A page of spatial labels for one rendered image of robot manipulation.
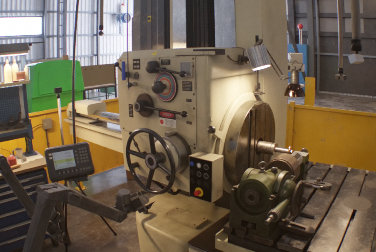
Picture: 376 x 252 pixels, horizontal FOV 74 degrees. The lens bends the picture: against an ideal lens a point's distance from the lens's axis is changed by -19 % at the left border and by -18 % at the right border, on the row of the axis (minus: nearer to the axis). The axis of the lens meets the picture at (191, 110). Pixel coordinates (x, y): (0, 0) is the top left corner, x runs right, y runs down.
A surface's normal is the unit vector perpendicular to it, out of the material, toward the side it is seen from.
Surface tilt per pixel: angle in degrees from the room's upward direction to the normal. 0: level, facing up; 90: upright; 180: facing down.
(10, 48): 58
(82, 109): 90
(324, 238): 0
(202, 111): 90
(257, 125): 90
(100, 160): 90
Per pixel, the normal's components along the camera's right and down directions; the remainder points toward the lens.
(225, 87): 0.78, 0.11
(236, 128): -0.51, -0.44
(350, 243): -0.02, -0.98
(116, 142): -0.62, 0.15
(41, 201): -0.34, -0.39
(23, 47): 0.62, -0.43
